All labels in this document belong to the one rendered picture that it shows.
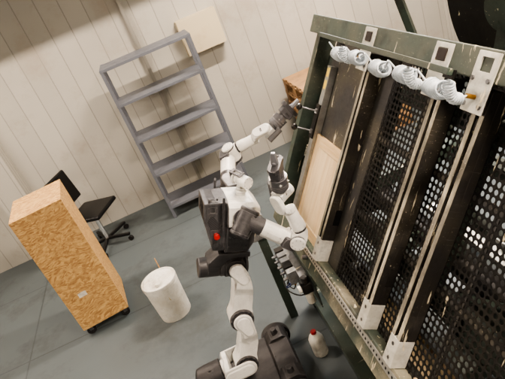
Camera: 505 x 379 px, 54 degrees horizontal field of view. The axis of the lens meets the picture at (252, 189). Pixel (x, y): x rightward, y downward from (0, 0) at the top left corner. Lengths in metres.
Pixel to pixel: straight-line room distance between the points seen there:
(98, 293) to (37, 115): 2.39
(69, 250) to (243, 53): 3.08
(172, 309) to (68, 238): 1.01
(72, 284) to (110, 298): 0.35
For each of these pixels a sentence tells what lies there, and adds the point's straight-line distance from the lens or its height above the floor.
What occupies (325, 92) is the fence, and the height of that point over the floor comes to 1.58.
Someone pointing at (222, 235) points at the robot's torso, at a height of 1.21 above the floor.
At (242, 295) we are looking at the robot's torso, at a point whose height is 0.77.
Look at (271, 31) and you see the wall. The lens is 6.05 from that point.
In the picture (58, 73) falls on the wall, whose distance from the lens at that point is 5.88.
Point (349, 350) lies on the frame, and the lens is 3.17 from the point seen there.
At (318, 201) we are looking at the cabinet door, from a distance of 2.79.
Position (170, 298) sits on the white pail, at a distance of 4.10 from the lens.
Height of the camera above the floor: 2.51
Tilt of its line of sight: 27 degrees down
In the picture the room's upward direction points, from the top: 22 degrees counter-clockwise
